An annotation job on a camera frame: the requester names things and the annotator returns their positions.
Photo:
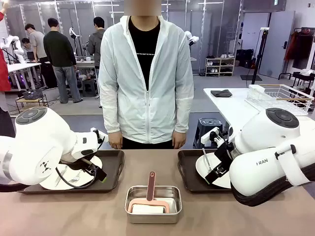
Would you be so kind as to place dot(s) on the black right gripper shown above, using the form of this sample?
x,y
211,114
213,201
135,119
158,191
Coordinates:
x,y
223,155

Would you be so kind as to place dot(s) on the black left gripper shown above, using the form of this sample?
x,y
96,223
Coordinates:
x,y
89,163

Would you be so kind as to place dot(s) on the dark brown serving tray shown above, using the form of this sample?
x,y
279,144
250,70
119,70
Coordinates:
x,y
110,172
187,172

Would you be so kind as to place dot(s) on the white round plate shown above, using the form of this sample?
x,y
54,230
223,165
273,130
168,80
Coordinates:
x,y
200,167
85,177

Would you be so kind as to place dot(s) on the silver table knife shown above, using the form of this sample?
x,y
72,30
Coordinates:
x,y
61,175

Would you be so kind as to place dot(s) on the pink lint roller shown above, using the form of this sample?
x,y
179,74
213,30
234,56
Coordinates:
x,y
150,184

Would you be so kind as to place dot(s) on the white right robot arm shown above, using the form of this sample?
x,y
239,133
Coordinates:
x,y
256,169

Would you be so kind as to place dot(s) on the person's left forearm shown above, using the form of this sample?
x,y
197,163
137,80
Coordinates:
x,y
183,115

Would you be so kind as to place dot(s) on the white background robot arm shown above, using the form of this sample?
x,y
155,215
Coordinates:
x,y
192,37
72,32
14,46

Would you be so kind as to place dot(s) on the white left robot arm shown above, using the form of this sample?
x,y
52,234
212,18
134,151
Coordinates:
x,y
37,137

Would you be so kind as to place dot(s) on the person's right forearm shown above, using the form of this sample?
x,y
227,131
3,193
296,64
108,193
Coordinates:
x,y
110,118

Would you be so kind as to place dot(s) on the person's right hand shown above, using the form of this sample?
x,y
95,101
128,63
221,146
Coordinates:
x,y
115,141

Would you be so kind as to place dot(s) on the person's left hand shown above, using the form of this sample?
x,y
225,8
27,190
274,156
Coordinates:
x,y
179,140

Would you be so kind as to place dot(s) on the dark blue plastic stool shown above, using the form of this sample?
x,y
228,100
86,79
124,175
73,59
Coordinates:
x,y
209,123

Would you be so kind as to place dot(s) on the white side table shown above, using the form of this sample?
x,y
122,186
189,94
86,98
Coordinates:
x,y
229,108

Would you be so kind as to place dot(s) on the rectangular metal container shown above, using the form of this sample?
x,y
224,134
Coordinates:
x,y
152,220

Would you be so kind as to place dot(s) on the person in white jacket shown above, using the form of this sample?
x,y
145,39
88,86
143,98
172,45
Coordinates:
x,y
147,105

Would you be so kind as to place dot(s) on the grey plastic stool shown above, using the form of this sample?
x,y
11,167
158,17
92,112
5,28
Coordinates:
x,y
89,87

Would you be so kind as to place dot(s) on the white lab desk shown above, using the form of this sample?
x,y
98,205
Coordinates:
x,y
85,65

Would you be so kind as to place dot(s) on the wooden shoe rack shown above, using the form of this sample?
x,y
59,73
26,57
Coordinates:
x,y
219,58

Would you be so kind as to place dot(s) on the black equipment cases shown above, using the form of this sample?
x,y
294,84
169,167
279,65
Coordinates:
x,y
244,57

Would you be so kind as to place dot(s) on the man in grey hoodie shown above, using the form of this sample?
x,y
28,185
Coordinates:
x,y
94,46

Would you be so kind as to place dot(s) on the black cart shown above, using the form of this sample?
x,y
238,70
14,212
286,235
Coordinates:
x,y
304,76

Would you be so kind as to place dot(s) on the man in dark green sweater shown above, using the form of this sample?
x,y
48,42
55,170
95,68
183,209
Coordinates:
x,y
59,49

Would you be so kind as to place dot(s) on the long white desk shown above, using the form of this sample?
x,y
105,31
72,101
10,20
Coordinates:
x,y
22,66

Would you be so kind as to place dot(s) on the dark laptop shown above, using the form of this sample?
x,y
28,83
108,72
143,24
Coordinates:
x,y
30,56

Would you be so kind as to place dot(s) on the mannequin in red top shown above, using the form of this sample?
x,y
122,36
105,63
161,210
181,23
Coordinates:
x,y
3,73

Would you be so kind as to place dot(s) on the grey door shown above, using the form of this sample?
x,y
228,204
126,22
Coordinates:
x,y
278,44

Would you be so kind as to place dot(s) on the man in grey t-shirt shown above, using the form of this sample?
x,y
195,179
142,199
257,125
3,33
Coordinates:
x,y
37,44

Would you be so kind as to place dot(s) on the red hanging garment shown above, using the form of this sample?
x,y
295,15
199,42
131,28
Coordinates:
x,y
290,46

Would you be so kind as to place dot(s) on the seated person in grey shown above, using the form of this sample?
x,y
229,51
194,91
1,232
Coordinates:
x,y
26,46

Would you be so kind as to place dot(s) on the dark hanging garment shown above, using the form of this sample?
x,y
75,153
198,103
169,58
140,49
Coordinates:
x,y
304,51

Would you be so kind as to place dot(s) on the black clothes rack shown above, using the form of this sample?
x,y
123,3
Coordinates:
x,y
299,28

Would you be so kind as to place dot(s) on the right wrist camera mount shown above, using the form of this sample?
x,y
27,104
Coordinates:
x,y
209,137

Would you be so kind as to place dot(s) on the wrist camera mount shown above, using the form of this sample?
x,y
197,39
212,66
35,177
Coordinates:
x,y
94,132
209,137

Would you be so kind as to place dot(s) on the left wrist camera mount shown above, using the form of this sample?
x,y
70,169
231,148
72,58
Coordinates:
x,y
94,132

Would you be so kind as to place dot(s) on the black frame wooden shelf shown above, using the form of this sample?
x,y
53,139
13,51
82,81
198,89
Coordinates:
x,y
29,100

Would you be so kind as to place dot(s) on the black camera stand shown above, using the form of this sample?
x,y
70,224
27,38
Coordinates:
x,y
257,66

